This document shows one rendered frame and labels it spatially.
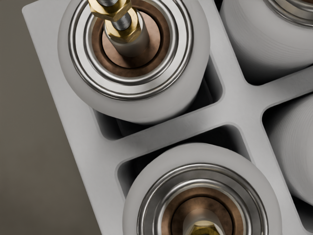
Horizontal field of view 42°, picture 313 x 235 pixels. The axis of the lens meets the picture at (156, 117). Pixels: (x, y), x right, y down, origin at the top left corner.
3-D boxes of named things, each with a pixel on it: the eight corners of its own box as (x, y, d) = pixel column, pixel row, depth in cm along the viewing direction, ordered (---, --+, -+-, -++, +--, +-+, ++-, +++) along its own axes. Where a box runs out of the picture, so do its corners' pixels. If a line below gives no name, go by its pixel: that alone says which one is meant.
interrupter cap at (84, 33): (128, 127, 25) (126, 127, 24) (45, 38, 25) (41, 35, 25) (220, 41, 25) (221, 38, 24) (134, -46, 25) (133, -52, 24)
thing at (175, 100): (151, 146, 42) (126, 152, 24) (89, 79, 43) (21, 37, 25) (219, 82, 42) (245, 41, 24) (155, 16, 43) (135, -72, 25)
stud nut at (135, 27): (121, 49, 22) (118, 45, 21) (99, 26, 22) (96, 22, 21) (148, 24, 22) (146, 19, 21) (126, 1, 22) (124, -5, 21)
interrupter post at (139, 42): (130, 67, 25) (122, 57, 22) (104, 39, 25) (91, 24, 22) (159, 40, 25) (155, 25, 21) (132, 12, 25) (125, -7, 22)
